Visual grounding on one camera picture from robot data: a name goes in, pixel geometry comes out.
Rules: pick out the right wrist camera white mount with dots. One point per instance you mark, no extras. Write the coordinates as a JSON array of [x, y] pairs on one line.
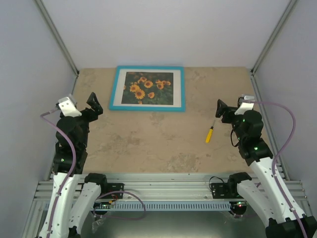
[[244, 104]]

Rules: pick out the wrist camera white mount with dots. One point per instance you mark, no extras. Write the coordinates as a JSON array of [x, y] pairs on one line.
[[244, 104], [68, 108]]

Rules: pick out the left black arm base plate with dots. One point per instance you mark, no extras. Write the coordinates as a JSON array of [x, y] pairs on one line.
[[114, 187]]

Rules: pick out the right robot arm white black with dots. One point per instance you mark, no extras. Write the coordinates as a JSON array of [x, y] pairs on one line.
[[277, 208]]

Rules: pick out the grey slotted cable duct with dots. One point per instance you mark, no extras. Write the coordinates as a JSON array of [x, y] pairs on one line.
[[163, 206]]

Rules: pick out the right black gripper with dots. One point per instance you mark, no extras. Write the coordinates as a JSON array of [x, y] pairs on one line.
[[221, 110]]

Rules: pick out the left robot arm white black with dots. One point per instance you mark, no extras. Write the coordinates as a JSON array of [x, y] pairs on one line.
[[65, 217]]

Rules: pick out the aluminium corner post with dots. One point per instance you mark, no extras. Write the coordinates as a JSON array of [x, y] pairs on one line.
[[278, 28], [51, 26]]

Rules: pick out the yellow handled screwdriver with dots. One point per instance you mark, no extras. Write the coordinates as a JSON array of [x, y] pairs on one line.
[[210, 132]]

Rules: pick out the sunflower photo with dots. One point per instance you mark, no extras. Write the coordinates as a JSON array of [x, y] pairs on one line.
[[148, 88]]

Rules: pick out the left aluminium corner post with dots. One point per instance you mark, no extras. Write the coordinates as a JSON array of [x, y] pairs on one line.
[[51, 26]]

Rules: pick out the right aluminium corner post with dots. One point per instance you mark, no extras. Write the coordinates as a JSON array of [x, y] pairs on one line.
[[278, 28]]

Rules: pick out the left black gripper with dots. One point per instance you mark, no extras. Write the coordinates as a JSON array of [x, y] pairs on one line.
[[96, 106]]

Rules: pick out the aluminium rail base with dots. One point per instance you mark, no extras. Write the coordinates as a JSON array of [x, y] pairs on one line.
[[165, 186]]

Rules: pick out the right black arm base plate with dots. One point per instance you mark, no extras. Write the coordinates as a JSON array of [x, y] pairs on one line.
[[219, 188]]

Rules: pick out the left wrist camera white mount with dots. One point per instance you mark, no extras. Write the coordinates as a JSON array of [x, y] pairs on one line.
[[68, 108]]

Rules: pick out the teal wooden photo frame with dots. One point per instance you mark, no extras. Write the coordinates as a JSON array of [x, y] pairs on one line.
[[179, 104]]

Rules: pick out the clear plastic bag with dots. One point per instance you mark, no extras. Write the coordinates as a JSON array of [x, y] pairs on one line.
[[99, 220]]

